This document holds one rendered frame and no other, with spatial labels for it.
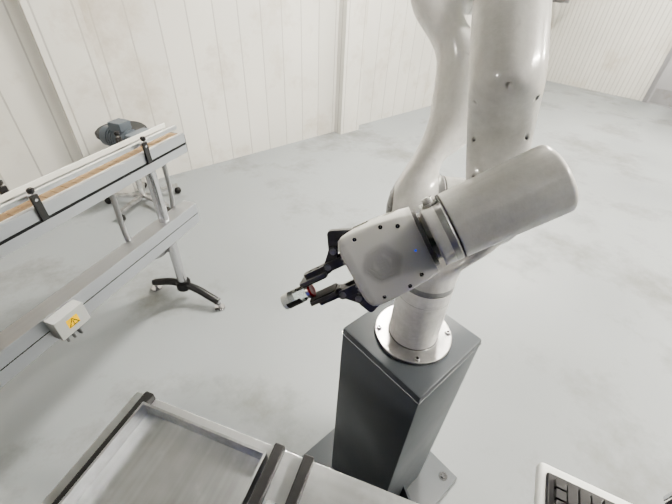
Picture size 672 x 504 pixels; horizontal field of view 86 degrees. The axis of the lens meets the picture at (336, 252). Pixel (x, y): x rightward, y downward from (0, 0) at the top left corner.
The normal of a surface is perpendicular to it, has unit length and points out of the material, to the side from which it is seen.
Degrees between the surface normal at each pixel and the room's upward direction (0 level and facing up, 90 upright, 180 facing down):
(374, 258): 69
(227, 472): 0
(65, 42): 90
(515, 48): 48
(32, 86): 90
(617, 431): 0
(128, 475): 0
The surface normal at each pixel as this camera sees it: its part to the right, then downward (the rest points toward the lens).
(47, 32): 0.65, 0.49
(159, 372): 0.04, -0.78
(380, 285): -0.13, 0.32
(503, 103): -0.23, 0.93
